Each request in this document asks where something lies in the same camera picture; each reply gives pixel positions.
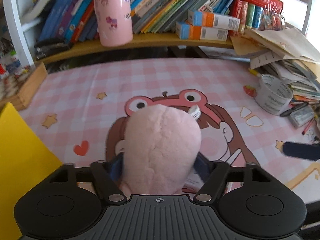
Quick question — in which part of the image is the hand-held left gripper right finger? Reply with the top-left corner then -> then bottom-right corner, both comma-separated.
192,152 -> 272,204

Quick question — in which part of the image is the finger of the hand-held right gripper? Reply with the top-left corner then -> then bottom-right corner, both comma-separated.
284,141 -> 320,161

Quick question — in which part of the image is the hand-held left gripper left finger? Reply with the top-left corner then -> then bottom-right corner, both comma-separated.
49,154 -> 127,203

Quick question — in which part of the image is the pink plush toy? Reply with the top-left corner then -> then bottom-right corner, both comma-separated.
119,105 -> 202,195

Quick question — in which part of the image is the yellow cardboard box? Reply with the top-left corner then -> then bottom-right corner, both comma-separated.
0,102 -> 63,240

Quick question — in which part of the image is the pink checked cloth desktop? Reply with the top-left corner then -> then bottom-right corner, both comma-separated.
19,57 -> 320,203

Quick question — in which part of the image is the red crayon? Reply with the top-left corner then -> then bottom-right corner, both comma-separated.
302,119 -> 316,135

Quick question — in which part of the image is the grey pencil case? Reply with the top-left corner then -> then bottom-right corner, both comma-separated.
289,107 -> 315,129

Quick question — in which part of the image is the black marker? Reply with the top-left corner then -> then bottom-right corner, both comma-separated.
280,102 -> 309,117

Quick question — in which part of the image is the clear printed tape roll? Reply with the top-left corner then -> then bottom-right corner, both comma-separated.
255,74 -> 293,115

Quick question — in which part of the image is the pile of papers and books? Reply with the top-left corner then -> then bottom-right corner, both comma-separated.
230,27 -> 320,103

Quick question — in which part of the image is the wooden chess board box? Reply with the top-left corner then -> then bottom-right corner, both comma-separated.
0,62 -> 48,111

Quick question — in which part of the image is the black stapler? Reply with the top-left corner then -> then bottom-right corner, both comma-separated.
35,39 -> 74,60

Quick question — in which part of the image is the bag of colourful clips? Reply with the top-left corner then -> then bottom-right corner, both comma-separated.
259,4 -> 286,30

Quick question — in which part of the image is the pink printed canister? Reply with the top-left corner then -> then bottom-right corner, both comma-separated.
93,0 -> 133,47

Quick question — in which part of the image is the row of leaning books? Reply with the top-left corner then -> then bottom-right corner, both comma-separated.
37,0 -> 242,43

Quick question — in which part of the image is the white wooden bookshelf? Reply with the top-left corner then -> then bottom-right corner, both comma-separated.
0,0 -> 314,63

